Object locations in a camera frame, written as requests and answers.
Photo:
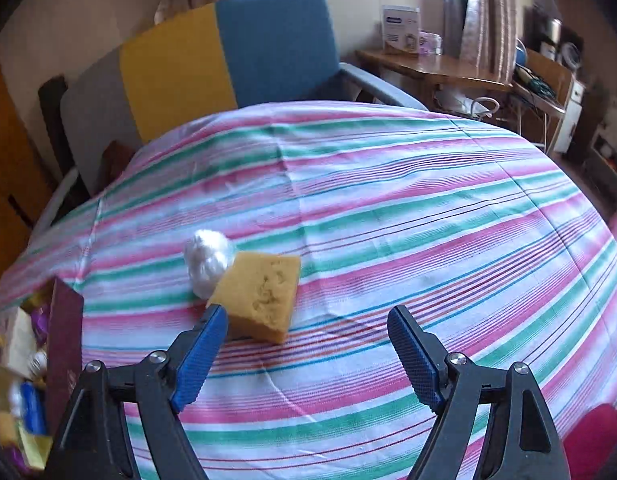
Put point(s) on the white plastic wrapped item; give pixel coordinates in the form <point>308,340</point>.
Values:
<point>38,362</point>

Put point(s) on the white printed carton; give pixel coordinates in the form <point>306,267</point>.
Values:
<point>401,30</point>

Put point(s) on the gold tin tray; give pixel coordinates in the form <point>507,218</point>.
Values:
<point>63,350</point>

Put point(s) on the striped table cloth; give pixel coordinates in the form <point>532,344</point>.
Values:
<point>388,210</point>

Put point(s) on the white plastic bag ball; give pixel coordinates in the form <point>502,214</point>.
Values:
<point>206,260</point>

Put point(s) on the wooden side desk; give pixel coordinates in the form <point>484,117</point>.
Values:
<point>438,67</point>

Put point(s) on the purple snack packet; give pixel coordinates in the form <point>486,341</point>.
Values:
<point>41,327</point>

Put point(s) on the red clothing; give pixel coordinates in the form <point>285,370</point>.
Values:
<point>598,440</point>

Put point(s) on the striped curtain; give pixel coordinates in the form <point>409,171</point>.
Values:
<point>488,20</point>

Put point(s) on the wooden shelf unit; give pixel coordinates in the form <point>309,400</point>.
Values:
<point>553,75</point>

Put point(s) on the cream carton box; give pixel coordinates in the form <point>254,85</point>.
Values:
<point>18,340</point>

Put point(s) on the yellow sponge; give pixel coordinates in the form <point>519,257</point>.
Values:
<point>263,295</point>

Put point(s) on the small pink pack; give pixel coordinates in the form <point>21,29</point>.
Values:
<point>431,43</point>

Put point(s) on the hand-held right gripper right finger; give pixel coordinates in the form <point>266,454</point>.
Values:
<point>413,360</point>

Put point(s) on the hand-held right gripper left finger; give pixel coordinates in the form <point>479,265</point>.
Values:
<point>198,365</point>

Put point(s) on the grey yellow blue sofa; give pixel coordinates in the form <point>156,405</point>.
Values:
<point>273,45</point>

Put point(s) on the blue packet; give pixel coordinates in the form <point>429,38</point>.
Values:
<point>34,407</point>

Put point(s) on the wooden wardrobe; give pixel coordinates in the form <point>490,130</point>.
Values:
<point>8,160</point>

